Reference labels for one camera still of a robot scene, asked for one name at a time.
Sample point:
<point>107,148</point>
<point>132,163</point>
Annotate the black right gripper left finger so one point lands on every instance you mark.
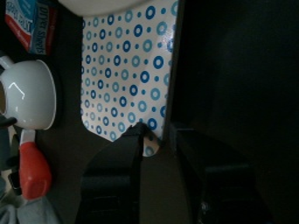
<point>112,175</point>

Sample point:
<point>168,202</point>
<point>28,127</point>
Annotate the grey cloth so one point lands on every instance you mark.
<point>31,213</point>

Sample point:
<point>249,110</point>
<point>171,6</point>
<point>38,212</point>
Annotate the dryer sheets box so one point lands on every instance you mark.
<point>32,24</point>

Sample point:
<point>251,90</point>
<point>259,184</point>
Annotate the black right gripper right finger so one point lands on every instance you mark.
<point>218,189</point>

